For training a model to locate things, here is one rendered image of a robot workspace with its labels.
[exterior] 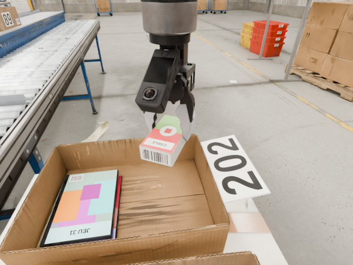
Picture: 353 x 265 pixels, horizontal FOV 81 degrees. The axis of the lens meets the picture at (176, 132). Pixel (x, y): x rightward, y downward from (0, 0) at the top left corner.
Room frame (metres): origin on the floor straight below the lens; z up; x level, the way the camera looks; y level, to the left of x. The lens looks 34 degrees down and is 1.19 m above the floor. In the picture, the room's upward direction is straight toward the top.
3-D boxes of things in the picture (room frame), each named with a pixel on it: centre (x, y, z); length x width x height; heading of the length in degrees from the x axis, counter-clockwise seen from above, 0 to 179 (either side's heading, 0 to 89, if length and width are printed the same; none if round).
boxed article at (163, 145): (0.37, 0.02, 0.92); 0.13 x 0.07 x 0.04; 160
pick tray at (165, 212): (0.32, 0.11, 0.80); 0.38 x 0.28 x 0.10; 98
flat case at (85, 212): (0.31, 0.21, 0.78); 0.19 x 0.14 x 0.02; 9
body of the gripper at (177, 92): (0.40, 0.01, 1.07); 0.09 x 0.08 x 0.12; 160
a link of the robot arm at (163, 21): (0.39, 0.01, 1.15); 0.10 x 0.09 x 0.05; 70
